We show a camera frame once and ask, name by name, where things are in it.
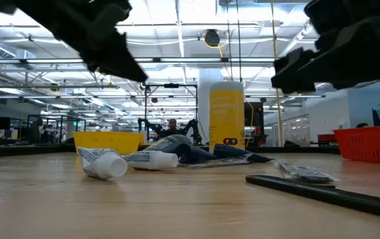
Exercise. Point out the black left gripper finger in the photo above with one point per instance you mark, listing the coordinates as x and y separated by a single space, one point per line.
120 63

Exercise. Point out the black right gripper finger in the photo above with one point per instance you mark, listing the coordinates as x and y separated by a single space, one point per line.
293 59
296 79

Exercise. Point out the plastic-wrapped black comb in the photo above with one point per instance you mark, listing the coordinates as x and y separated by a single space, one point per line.
303 173

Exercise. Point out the white-capped toothpaste tube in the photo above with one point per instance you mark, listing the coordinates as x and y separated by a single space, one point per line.
153 160
105 164

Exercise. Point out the bare black comb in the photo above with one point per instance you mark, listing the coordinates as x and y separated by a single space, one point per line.
326 194

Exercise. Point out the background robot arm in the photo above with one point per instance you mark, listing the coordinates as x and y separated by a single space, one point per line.
193 129
150 127

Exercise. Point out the black cabinet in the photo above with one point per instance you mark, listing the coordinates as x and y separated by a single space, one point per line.
254 123

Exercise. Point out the red background box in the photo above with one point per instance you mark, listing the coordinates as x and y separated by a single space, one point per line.
326 137

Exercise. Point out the yellow white disinfecting wipes canister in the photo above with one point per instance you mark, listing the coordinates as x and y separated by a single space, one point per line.
226 116

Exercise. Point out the yellow plastic basket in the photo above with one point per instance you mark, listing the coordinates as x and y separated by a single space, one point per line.
107 142

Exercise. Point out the person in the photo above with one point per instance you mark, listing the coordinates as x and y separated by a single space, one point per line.
172 127
36 132

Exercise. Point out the white building pillar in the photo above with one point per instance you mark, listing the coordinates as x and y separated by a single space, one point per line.
205 99

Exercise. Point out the red plastic basket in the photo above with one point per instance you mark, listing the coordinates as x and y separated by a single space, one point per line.
369 144

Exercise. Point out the background black station frame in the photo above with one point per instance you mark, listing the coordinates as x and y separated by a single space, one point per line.
171 85

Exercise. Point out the black table edge frame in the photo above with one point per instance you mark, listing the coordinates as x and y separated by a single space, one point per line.
27 150

